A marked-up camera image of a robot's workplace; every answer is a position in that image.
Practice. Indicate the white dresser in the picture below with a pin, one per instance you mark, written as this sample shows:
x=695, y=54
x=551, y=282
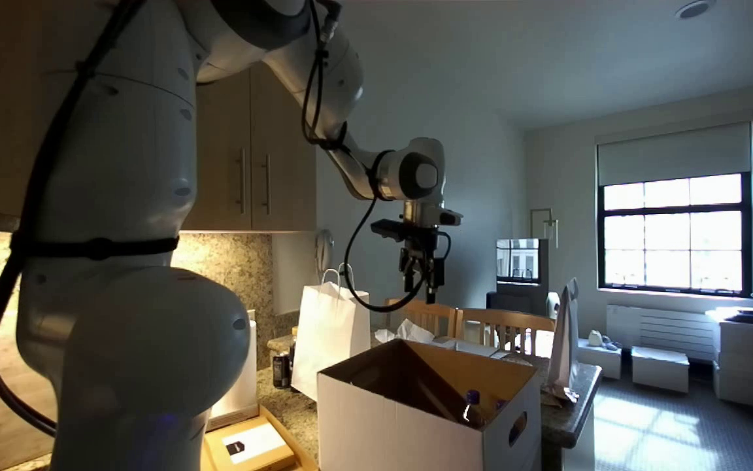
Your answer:
x=743, y=362

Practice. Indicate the wooden dining chair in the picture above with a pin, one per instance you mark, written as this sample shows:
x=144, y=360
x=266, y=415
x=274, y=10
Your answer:
x=425, y=317
x=509, y=327

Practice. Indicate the white printed standing bag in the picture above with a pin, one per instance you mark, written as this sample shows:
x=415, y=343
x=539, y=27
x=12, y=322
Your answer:
x=565, y=341

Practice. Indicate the white wall phone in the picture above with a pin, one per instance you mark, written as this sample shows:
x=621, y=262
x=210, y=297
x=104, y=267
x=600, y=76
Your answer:
x=326, y=247

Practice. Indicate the white cardboard storage box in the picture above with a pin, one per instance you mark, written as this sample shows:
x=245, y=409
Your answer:
x=393, y=436

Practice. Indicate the white cube ottoman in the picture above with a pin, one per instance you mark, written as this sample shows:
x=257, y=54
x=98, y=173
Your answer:
x=661, y=370
x=602, y=360

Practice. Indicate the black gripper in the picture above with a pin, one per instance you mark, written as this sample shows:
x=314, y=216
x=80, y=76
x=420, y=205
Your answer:
x=423, y=260

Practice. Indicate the round ceiling light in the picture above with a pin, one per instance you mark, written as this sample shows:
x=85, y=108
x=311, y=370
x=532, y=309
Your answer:
x=695, y=8

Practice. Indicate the dark dining table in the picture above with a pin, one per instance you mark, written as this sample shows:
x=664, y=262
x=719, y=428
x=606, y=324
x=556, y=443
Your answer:
x=573, y=411

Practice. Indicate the black framed window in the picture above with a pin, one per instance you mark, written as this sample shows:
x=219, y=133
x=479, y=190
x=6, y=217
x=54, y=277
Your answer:
x=676, y=235

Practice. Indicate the dark television stand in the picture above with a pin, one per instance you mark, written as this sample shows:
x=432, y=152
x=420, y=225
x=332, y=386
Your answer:
x=515, y=302

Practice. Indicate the wooden upper cabinet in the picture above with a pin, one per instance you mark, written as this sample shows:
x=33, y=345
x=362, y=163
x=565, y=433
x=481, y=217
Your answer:
x=254, y=165

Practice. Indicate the flat screen television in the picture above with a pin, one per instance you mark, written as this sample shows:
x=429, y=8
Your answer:
x=521, y=262

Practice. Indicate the pale roller blind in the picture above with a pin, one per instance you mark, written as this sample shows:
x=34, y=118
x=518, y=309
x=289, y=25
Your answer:
x=676, y=152

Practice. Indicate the dark bottle gold lid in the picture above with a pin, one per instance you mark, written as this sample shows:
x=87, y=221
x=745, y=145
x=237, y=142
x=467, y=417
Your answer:
x=284, y=366

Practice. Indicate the small cardboard box white label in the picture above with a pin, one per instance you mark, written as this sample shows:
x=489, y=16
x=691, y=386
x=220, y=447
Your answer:
x=250, y=445

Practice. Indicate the crumpled white plastic bag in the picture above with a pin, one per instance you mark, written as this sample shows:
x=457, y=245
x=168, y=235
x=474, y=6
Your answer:
x=407, y=331

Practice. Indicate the arched floor lamp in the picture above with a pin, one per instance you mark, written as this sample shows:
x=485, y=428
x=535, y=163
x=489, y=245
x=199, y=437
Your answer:
x=551, y=229

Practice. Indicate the white paper shopping bag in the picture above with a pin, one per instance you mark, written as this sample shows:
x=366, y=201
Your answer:
x=328, y=331

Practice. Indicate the white radiator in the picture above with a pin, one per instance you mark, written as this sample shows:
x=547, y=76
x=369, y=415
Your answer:
x=664, y=327

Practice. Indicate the shallow brown cardboard tray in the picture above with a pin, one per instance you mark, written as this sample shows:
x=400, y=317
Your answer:
x=280, y=433

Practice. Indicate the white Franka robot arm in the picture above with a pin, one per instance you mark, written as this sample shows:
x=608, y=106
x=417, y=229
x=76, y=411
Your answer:
x=117, y=262

